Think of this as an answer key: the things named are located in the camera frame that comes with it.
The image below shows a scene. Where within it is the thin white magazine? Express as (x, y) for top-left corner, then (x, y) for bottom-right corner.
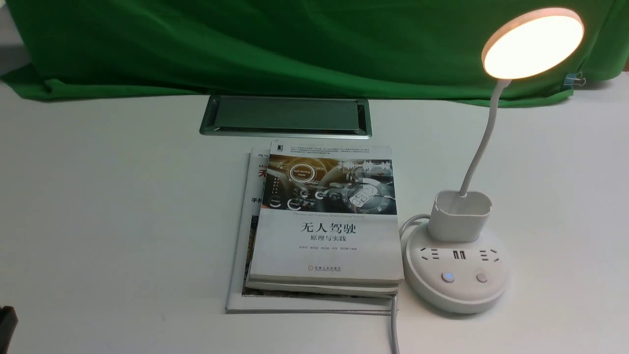
(226, 148), (391, 316)

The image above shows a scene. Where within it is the white self-driving car book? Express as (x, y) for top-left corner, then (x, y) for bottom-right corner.
(249, 141), (404, 286)

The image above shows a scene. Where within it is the white desk lamp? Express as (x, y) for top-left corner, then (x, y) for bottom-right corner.
(400, 7), (585, 314)

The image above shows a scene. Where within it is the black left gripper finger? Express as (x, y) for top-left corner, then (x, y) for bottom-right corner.
(0, 306), (19, 354)

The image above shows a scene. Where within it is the blue binder clip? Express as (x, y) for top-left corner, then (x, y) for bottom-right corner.
(562, 71), (587, 90)

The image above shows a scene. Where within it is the green backdrop cloth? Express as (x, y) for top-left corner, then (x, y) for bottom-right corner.
(1, 0), (628, 107)

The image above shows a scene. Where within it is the silver desk cable hatch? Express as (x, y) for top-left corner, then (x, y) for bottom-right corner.
(199, 95), (372, 140)

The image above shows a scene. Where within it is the white power cord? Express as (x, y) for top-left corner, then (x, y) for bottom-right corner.
(390, 213), (431, 354)

